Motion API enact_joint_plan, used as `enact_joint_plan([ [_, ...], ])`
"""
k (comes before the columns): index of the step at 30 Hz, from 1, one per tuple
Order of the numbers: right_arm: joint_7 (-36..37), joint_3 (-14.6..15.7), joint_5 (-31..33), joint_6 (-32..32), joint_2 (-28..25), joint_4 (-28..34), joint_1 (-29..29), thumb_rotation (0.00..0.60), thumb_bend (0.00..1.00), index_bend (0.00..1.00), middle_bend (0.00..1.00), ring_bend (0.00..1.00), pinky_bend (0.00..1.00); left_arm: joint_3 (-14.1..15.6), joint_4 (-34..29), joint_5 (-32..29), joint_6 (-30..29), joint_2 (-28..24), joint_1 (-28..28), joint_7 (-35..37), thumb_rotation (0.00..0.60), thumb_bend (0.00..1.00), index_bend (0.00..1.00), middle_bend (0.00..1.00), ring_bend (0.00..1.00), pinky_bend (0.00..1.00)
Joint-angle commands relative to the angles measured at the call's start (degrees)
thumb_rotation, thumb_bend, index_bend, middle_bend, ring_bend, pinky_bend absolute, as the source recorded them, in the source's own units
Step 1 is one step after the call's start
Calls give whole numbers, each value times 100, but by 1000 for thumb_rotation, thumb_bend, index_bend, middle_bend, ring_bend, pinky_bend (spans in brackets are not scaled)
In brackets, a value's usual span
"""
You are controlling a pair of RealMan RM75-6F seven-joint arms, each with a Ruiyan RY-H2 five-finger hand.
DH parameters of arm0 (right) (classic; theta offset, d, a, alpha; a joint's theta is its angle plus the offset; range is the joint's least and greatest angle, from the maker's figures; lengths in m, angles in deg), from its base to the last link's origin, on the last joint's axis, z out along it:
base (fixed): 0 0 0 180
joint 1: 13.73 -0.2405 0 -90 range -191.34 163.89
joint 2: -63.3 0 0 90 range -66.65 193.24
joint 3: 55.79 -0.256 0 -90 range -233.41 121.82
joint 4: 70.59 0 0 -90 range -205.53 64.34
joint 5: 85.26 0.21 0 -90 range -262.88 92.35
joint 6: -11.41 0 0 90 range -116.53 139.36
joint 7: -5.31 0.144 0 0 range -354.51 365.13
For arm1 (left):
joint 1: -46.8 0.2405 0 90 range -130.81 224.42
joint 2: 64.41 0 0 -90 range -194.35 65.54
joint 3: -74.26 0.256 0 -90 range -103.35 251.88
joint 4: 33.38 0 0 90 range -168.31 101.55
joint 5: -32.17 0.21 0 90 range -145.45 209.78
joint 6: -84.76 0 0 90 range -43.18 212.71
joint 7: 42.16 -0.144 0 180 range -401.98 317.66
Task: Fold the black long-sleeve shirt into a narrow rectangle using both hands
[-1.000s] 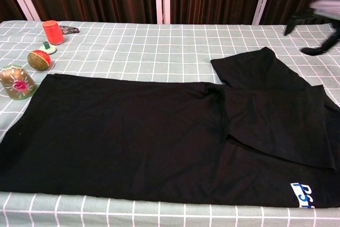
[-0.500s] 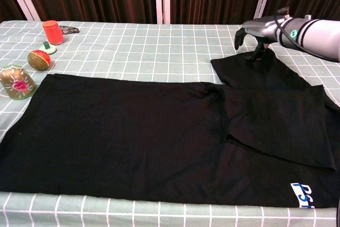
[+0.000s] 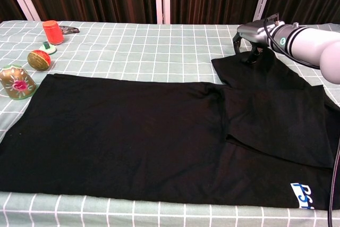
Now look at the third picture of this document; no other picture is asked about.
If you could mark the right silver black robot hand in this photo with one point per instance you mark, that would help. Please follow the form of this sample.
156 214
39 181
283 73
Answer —
260 31

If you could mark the black T-shirt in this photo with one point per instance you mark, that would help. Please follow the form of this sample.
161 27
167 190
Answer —
132 131

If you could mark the green patterned ball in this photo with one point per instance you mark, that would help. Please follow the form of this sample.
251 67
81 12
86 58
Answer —
17 84

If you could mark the green checked tablecloth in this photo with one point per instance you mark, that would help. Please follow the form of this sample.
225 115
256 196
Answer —
159 51

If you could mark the dark patterned flat piece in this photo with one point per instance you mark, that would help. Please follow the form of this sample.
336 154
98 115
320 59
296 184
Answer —
69 30

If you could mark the orange plastic cup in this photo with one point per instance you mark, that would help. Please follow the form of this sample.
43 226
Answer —
53 34

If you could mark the green round lid toy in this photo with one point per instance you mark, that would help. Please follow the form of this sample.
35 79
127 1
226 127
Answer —
49 49

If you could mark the red green watermelon toy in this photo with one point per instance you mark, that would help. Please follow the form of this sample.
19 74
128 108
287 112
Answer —
38 60

